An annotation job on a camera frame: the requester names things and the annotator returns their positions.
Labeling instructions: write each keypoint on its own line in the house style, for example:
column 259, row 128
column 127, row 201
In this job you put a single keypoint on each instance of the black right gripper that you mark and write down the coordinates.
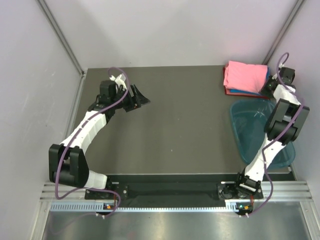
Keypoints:
column 266, row 93

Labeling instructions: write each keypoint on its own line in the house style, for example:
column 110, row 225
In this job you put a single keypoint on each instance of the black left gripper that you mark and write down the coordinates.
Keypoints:
column 136, row 101

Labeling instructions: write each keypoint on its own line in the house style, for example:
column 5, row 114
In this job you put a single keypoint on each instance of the pink t-shirt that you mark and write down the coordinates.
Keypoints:
column 245, row 76

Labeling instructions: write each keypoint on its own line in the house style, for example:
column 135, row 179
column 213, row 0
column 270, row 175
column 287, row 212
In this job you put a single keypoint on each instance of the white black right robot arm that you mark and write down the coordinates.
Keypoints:
column 282, row 127

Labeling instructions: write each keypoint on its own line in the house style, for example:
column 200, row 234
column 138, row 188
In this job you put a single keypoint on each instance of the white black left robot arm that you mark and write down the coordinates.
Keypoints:
column 67, row 161

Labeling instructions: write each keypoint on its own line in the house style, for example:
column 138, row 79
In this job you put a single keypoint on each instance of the folded blue t-shirt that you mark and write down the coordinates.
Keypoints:
column 250, row 91

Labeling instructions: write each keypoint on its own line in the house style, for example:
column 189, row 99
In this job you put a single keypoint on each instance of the teal transparent plastic bin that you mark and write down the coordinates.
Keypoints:
column 248, row 119

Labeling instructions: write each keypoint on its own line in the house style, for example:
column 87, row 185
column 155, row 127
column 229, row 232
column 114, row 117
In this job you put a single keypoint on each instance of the folded dark red t-shirt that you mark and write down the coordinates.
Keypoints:
column 241, row 93

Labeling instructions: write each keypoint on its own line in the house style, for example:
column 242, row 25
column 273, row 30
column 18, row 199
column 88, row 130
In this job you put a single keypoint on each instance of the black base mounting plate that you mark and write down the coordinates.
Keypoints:
column 214, row 186

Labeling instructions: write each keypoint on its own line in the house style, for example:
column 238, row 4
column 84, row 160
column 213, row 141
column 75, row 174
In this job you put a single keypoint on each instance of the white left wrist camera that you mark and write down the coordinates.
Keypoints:
column 120, row 80

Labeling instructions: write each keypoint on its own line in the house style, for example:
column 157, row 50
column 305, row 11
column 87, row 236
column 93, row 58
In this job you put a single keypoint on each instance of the aluminium frame rail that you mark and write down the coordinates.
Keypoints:
column 283, row 191

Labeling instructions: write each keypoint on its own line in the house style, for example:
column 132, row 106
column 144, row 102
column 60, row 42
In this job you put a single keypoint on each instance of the grey slotted cable duct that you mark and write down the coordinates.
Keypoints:
column 103, row 207

